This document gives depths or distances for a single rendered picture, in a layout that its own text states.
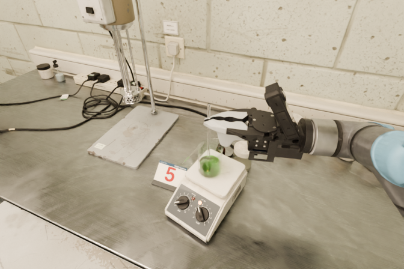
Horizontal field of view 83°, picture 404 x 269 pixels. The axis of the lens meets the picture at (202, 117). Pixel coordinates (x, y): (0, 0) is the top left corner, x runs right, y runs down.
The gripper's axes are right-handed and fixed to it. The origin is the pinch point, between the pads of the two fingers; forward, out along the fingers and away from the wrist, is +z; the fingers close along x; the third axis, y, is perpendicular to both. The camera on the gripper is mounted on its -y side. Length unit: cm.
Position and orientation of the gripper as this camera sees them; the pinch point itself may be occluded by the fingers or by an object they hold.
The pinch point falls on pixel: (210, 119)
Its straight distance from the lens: 48.2
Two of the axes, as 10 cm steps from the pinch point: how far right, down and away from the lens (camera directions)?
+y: 0.0, 8.1, 5.8
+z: -9.9, -0.8, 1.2
